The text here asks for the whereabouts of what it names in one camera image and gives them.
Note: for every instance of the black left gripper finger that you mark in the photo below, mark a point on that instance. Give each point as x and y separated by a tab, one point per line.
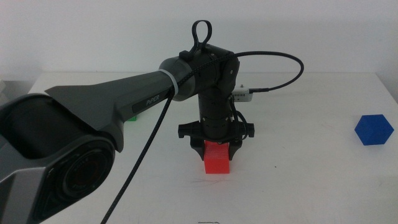
235	149
198	149

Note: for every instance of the red cube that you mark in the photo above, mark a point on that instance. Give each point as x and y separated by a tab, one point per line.
216	161

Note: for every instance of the green cube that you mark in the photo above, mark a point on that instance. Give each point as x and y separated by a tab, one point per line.
132	119

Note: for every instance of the blue cube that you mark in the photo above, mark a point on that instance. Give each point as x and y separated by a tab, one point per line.
373	130

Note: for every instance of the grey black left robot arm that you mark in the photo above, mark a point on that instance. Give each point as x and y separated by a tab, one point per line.
93	105

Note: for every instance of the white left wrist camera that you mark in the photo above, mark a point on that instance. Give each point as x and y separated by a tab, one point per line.
244	95

